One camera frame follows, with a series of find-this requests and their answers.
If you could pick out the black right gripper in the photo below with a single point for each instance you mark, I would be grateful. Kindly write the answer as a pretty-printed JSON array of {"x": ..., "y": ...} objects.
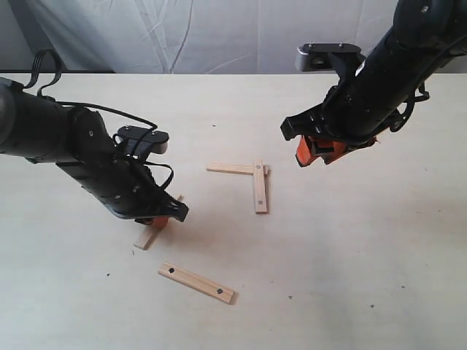
[{"x": 367, "y": 100}]

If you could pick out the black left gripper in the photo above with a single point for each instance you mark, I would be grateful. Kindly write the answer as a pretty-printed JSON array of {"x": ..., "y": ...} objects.
[{"x": 126, "y": 188}]

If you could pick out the plain wood strip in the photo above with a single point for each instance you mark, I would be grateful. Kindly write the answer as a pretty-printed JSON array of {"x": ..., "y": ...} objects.
[
  {"x": 230, "y": 169},
  {"x": 146, "y": 237}
]

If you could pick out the wood strip holes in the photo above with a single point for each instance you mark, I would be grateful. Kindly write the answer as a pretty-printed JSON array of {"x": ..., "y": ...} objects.
[
  {"x": 260, "y": 173},
  {"x": 197, "y": 282}
]

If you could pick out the wood strip holes bottom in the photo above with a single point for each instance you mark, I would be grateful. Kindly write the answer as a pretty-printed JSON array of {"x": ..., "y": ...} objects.
[{"x": 197, "y": 282}]

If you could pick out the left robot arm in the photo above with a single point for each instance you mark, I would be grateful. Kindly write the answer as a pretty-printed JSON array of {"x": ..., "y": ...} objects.
[{"x": 42, "y": 130}]

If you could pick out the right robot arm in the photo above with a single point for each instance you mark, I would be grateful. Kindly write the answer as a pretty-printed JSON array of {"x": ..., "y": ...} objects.
[{"x": 432, "y": 32}]

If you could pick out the plain wood strip top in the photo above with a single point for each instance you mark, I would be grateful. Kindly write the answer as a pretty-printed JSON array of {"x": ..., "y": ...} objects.
[{"x": 230, "y": 169}]

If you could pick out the white backdrop cloth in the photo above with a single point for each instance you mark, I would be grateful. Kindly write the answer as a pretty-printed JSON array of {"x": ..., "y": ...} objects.
[{"x": 184, "y": 37}]

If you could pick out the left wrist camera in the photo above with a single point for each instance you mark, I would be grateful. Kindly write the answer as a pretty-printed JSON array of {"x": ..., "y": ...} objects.
[{"x": 140, "y": 142}]

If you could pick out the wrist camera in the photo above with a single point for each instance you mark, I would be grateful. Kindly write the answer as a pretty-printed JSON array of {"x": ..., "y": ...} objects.
[
  {"x": 327, "y": 56},
  {"x": 140, "y": 142}
]

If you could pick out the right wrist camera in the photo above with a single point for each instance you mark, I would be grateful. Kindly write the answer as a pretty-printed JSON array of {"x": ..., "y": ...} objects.
[{"x": 327, "y": 56}]

